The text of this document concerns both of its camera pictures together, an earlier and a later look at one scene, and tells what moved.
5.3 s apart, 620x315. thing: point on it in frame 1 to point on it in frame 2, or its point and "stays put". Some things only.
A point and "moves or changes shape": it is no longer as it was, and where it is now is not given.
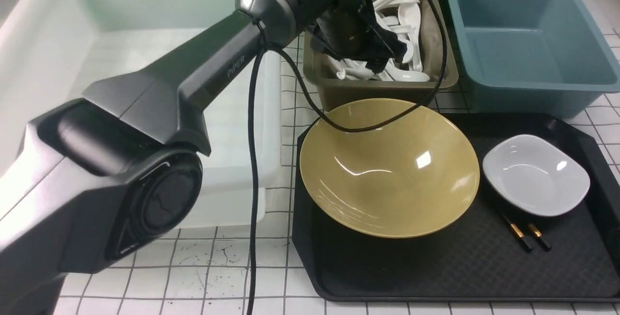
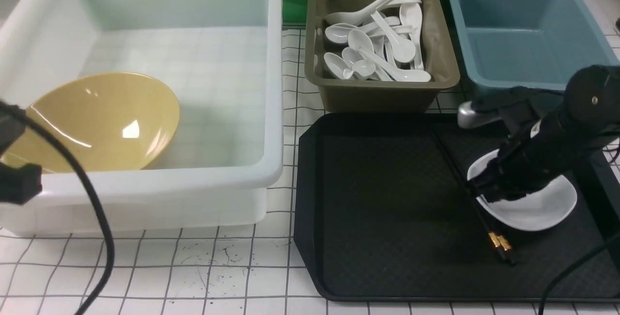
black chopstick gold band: [539, 237] to [503, 242]
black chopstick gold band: [516, 229] to [494, 236]
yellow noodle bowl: [402, 180] moves or changes shape
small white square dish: [534, 175] moves or changes shape
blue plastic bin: [530, 49] stays put
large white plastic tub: [63, 28] stays put
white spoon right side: [410, 16] stays put
